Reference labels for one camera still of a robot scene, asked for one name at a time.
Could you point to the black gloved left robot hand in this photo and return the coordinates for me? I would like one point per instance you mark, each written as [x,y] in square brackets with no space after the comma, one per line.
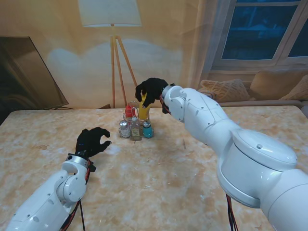
[91,142]

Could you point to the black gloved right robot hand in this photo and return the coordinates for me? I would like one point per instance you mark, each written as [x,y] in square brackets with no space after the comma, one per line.
[151,90]

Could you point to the yellow mustard squeeze bottle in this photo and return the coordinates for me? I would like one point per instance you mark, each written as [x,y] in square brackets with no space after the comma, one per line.
[144,110]

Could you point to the red tomato ketchup bottle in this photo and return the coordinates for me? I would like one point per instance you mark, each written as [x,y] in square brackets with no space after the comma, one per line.
[128,113]

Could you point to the white shaker with silver cap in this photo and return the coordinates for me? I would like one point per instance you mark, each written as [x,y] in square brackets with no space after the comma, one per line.
[124,128]

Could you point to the teal shaker with silver cap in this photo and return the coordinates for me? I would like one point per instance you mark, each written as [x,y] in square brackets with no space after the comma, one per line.
[147,130]

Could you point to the clear olive oil bottle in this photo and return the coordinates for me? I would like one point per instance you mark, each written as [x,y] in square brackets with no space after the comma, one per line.
[135,131]

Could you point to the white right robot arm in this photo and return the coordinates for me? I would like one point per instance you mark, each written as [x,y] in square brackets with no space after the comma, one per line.
[235,149]

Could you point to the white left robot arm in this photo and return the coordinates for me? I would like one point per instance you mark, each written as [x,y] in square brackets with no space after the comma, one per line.
[53,197]

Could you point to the knitted beige cushion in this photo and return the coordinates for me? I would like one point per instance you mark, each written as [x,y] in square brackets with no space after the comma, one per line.
[231,90]

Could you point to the tripod floor lamp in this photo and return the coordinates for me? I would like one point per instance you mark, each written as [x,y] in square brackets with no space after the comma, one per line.
[109,12]

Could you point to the dark flat television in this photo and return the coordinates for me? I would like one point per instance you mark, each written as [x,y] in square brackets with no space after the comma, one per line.
[21,77]

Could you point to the beige sofa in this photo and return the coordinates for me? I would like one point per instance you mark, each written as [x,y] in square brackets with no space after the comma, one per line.
[264,96]

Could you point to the white framed window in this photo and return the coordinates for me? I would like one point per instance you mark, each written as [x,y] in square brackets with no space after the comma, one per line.
[252,31]

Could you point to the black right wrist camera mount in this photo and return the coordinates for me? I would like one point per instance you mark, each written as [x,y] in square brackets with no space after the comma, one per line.
[165,109]

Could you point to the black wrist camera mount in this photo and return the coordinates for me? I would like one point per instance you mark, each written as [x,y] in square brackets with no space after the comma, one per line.
[92,168]
[165,109]

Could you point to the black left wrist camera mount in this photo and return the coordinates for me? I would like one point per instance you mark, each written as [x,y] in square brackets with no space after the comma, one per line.
[92,168]

